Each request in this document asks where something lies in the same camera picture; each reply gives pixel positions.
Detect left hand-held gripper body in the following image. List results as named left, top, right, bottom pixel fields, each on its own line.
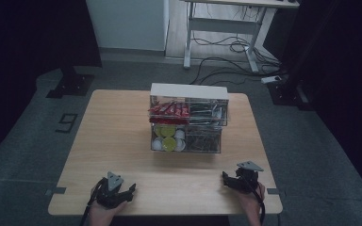
left=91, top=171, right=130, bottom=209

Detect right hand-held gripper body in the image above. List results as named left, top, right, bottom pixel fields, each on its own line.
left=232, top=160, right=265, bottom=193

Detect clear drawer with capsules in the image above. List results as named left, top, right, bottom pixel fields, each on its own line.
left=150, top=123, right=223, bottom=154

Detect person's left hand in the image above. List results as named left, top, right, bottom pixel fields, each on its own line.
left=88, top=200, right=128, bottom=220

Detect person's right hand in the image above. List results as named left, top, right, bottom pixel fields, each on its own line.
left=237, top=183, right=267, bottom=217

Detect pile of coffee capsules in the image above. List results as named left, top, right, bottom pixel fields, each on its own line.
left=151, top=123, right=187, bottom=153

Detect clear drawer with stick packets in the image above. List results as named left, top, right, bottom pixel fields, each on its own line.
left=148, top=95, right=230, bottom=127

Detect pile of red stick packets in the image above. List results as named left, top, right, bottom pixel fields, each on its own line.
left=149, top=101, right=191, bottom=125

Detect clear organizer with white top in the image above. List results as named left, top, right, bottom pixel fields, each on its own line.
left=148, top=82, right=231, bottom=154

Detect black stand base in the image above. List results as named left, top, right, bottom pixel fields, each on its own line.
left=266, top=74, right=316, bottom=111
left=45, top=65, right=95, bottom=99

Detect white power strip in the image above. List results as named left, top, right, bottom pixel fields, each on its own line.
left=260, top=74, right=283, bottom=85

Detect dark curtain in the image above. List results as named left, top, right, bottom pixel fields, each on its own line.
left=281, top=0, right=362, bottom=202
left=0, top=0, right=104, bottom=166

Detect white cabinet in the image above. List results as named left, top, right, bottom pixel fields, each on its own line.
left=85, top=0, right=171, bottom=52

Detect left hand-held gripper cable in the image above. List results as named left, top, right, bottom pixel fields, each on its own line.
left=80, top=176, right=107, bottom=226

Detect black floor cables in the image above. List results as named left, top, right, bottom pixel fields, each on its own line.
left=189, top=35, right=285, bottom=87

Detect white desk frame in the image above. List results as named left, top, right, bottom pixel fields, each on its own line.
left=182, top=0, right=301, bottom=74

